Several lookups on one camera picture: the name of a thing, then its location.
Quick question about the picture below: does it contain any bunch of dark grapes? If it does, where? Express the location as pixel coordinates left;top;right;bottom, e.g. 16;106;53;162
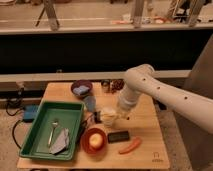
111;79;124;93

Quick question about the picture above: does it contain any wooden table board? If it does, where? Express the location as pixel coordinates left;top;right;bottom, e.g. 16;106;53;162
16;81;171;171

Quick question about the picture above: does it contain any white paper cup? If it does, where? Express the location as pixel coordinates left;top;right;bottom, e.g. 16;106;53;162
100;107;117;127

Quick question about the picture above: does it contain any dark purple bowl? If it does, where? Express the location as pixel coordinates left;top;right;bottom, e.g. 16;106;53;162
71;80;93;98

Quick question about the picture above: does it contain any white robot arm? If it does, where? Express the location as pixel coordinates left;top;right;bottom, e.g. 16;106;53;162
117;64;213;134

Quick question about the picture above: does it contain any yellow apple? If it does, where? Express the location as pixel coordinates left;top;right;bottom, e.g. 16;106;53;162
89;134;103;149

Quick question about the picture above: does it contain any blue power box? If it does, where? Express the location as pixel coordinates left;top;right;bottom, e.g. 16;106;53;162
23;105;38;122

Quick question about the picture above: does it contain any orange carrot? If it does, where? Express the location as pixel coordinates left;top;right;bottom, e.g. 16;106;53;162
118;137;142;154

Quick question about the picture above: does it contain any blue cloth in bowl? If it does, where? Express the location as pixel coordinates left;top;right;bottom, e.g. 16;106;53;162
73;85;89;96

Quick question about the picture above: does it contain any small black box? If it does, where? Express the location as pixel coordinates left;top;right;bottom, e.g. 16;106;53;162
94;112;101;123

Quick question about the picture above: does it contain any red plate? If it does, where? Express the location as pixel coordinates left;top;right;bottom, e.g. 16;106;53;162
80;128;107;155

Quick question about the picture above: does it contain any green plastic tray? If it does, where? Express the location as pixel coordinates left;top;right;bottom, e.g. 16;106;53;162
20;101;84;161

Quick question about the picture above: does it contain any black cable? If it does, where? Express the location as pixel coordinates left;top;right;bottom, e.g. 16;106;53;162
11;119;25;150

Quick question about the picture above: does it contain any grey folded cloth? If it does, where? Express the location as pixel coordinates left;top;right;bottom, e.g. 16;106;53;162
49;128;69;154

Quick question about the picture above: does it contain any black rectangular sponge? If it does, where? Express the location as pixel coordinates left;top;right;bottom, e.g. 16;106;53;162
107;131;130;143

